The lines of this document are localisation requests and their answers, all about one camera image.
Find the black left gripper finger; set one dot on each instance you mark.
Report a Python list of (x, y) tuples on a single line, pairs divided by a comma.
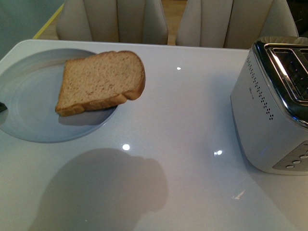
[(3, 107)]

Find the blue round plate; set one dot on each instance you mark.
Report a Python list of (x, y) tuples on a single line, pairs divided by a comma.
[(29, 89)]

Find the brown bread slice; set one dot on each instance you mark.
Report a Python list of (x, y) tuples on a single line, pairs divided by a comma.
[(100, 81)]

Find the beige chair left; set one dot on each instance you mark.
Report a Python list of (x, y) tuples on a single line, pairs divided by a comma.
[(126, 21)]

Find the beige chair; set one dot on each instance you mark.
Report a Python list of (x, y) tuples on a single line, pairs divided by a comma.
[(126, 21), (233, 23)]

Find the beige chair right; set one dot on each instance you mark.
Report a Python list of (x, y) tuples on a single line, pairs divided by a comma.
[(233, 23)]

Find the white chrome two-slot toaster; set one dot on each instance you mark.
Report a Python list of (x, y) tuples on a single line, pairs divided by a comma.
[(270, 105)]

